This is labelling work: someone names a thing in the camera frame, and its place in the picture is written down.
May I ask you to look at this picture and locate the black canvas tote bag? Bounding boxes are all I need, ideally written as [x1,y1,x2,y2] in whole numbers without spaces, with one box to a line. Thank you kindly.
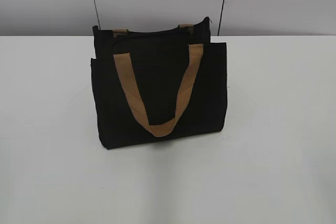
[90,17,227,150]

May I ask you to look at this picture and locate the right black wall cable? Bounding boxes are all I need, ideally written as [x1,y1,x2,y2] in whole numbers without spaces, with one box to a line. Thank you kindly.
[217,0,232,36]

